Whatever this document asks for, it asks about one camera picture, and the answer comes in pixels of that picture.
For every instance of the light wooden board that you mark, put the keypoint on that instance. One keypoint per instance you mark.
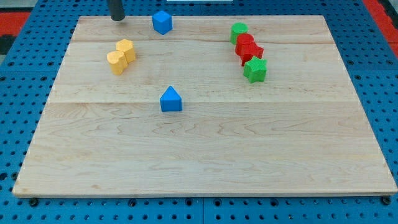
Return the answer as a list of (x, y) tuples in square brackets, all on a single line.
[(302, 132)]

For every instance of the red cylinder block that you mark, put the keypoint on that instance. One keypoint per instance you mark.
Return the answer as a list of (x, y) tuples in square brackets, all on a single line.
[(243, 40)]

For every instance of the green cylinder block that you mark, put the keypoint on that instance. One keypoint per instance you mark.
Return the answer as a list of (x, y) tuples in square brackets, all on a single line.
[(237, 29)]

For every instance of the blue cube block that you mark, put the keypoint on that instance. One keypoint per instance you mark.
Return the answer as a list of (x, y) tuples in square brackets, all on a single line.
[(162, 22)]

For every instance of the yellow hexagon block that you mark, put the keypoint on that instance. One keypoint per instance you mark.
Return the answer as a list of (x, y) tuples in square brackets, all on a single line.
[(127, 47)]

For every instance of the yellow heart block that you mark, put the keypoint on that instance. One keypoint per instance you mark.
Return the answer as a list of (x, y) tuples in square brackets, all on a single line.
[(117, 62)]

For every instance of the blue triangle block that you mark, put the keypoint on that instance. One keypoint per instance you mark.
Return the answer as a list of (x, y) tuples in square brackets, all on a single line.
[(170, 100)]

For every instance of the green star block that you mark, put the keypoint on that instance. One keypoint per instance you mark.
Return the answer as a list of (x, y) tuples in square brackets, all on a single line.
[(255, 69)]

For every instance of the red star block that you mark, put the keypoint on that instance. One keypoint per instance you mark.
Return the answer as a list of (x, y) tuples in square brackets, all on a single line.
[(250, 51)]

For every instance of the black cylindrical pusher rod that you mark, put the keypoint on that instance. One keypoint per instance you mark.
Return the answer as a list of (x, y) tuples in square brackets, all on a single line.
[(116, 9)]

